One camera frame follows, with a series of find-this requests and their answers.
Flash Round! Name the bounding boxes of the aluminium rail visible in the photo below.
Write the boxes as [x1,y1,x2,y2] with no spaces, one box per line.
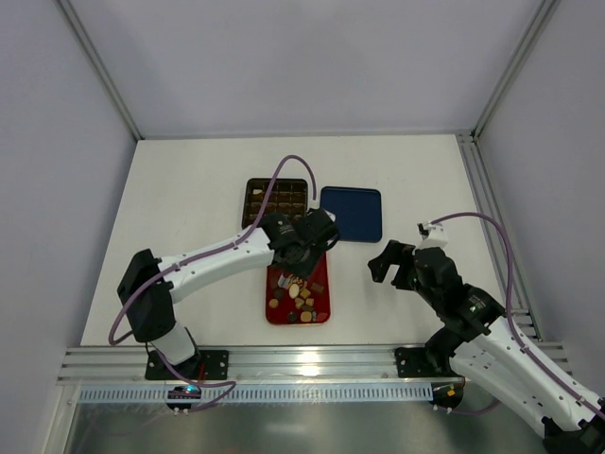
[456,131,543,341]
[56,340,566,387]

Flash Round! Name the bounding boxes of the left frame post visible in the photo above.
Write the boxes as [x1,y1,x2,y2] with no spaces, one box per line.
[54,0,144,142]

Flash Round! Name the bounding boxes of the aluminium front rail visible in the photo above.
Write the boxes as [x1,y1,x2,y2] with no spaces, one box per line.
[56,340,566,387]

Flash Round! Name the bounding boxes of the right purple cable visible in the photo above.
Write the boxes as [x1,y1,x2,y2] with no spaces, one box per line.
[432,211,605,416]

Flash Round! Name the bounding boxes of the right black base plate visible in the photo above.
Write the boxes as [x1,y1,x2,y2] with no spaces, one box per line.
[394,346,458,378]

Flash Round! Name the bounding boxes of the slotted grey cable duct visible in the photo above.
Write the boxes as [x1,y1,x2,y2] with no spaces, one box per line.
[78,382,434,404]

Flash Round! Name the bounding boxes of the brown rectangular chocolate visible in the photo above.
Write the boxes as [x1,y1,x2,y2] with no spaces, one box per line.
[310,283,324,293]

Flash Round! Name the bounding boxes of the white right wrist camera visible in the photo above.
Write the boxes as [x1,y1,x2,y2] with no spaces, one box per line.
[416,222,449,250]

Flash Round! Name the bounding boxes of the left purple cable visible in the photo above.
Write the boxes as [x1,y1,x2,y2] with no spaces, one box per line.
[107,154,319,413]

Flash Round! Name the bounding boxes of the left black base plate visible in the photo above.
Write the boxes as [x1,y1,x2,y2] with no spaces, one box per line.
[145,350,229,382]

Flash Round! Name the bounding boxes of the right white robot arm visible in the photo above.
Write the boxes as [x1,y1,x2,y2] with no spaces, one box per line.
[368,240,604,453]

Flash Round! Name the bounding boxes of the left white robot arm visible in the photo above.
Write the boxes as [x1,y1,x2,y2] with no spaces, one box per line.
[109,208,339,366]

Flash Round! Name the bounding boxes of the right frame post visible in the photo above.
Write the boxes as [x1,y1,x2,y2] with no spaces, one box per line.
[472,0,561,140]

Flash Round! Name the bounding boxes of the red lacquer tray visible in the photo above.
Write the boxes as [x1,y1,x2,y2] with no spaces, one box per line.
[265,254,331,325]

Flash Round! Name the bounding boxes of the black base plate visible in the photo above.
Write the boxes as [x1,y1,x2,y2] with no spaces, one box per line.
[394,346,458,378]
[145,350,229,382]

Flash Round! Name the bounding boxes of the aluminium right rail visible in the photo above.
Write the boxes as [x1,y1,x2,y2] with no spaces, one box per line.
[456,131,543,341]

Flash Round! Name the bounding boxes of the white oval chocolate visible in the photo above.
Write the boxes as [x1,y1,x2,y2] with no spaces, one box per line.
[288,283,300,299]

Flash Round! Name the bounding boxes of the dark blue box lid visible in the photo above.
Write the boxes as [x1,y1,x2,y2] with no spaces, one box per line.
[320,186,383,243]

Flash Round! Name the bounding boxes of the frame post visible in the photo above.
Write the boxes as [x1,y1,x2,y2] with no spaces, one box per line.
[54,0,144,142]
[472,0,561,140]

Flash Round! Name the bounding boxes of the purple cable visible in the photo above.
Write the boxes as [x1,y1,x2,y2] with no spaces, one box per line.
[107,154,319,413]
[432,211,605,416]

